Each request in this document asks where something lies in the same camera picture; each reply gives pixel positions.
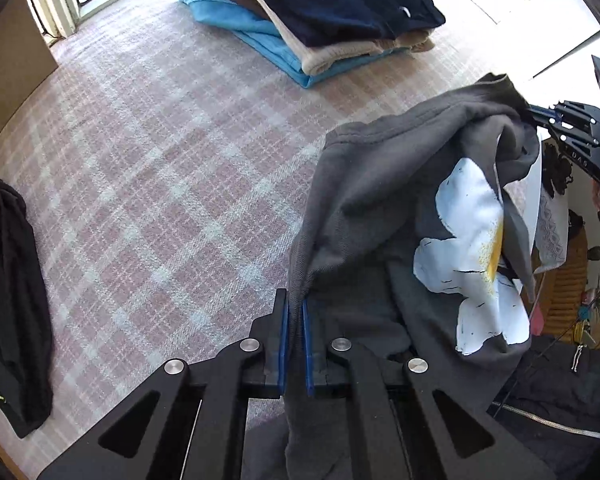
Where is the light wooden board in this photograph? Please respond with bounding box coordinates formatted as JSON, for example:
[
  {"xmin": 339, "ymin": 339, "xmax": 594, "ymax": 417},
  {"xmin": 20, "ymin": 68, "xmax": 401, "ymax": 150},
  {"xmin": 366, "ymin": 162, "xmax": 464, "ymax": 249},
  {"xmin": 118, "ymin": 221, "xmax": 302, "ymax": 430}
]
[{"xmin": 0, "ymin": 0, "xmax": 60, "ymax": 161}]

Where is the black t-shirt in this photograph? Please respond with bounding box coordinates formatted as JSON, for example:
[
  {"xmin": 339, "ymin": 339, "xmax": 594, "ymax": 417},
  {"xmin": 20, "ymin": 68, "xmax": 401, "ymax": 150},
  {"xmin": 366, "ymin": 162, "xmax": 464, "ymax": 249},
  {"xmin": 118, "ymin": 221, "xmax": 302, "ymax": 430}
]
[{"xmin": 0, "ymin": 177, "xmax": 55, "ymax": 440}]

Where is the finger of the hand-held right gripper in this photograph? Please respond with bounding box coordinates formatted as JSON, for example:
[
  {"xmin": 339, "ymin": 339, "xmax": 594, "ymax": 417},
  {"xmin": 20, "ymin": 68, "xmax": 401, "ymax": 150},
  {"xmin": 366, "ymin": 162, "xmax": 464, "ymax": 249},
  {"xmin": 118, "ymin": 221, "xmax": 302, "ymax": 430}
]
[
  {"xmin": 531, "ymin": 114, "xmax": 600, "ymax": 149},
  {"xmin": 526, "ymin": 101, "xmax": 600, "ymax": 126}
]

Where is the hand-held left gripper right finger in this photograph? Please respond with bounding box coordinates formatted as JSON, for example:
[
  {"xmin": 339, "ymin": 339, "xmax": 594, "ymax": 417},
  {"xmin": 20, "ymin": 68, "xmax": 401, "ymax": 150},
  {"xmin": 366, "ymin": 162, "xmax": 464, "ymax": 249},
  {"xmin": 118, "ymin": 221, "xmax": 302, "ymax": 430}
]
[{"xmin": 302, "ymin": 299, "xmax": 561, "ymax": 480}]

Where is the navy t-shirt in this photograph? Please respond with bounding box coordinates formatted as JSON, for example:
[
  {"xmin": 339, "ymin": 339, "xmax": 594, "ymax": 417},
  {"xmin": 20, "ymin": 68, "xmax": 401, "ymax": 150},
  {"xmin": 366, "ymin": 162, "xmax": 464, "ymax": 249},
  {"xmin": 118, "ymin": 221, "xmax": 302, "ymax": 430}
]
[{"xmin": 220, "ymin": 0, "xmax": 447, "ymax": 48}]

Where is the person's black jacket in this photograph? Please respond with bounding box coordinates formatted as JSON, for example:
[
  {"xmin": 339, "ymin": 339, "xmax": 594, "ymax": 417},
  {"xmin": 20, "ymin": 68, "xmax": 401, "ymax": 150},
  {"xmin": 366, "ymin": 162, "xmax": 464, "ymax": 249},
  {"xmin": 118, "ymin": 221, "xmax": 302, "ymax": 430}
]
[{"xmin": 487, "ymin": 332, "xmax": 600, "ymax": 480}]

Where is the pink plaid cloth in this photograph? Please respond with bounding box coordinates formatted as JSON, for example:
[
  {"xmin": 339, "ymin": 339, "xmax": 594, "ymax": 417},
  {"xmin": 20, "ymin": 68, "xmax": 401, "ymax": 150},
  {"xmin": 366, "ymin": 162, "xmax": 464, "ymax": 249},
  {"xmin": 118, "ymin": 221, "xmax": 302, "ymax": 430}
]
[{"xmin": 0, "ymin": 0, "xmax": 600, "ymax": 480}]

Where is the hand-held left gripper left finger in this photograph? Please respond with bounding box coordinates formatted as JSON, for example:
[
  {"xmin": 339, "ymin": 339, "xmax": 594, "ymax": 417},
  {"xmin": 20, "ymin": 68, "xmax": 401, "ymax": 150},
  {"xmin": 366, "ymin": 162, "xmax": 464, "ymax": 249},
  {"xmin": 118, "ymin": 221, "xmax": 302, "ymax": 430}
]
[{"xmin": 36, "ymin": 288, "xmax": 288, "ymax": 480}]

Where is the white lace cloth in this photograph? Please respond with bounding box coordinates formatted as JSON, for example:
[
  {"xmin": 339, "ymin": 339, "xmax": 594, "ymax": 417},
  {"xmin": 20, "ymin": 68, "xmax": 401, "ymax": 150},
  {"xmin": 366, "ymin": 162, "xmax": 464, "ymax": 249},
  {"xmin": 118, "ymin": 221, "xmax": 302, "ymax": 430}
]
[{"xmin": 530, "ymin": 130, "xmax": 572, "ymax": 276}]

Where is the grey daisy print t-shirt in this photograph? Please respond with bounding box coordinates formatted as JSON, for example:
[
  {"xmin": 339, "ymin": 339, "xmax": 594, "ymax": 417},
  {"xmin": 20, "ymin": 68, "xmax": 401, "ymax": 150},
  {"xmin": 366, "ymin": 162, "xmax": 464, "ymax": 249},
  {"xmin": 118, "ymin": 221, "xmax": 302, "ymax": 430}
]
[{"xmin": 240, "ymin": 72, "xmax": 541, "ymax": 480}]

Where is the white window frame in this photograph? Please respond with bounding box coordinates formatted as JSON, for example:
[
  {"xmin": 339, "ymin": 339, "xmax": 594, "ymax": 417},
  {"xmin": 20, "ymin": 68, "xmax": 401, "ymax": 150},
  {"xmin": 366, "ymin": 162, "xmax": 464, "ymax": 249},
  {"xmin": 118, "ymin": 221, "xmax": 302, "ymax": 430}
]
[{"xmin": 22, "ymin": 0, "xmax": 86, "ymax": 41}]

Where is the orange wooden cabinet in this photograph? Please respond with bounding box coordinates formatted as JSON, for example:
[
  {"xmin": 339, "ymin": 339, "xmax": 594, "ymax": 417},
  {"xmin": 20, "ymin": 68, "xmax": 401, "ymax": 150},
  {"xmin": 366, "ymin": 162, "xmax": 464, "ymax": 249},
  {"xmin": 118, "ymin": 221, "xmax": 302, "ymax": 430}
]
[{"xmin": 532, "ymin": 225, "xmax": 593, "ymax": 333}]

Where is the beige garment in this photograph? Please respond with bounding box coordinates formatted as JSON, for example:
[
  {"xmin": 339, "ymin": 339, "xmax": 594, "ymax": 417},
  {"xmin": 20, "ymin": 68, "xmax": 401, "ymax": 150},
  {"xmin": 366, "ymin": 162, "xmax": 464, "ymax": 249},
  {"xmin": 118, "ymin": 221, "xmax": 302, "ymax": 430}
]
[{"xmin": 240, "ymin": 0, "xmax": 436, "ymax": 76}]

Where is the light blue garment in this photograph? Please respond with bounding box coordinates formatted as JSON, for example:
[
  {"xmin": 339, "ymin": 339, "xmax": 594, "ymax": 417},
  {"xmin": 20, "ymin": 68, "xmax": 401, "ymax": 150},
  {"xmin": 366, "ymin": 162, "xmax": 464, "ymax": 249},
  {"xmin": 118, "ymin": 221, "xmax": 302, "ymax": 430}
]
[{"xmin": 170, "ymin": 0, "xmax": 413, "ymax": 89}]

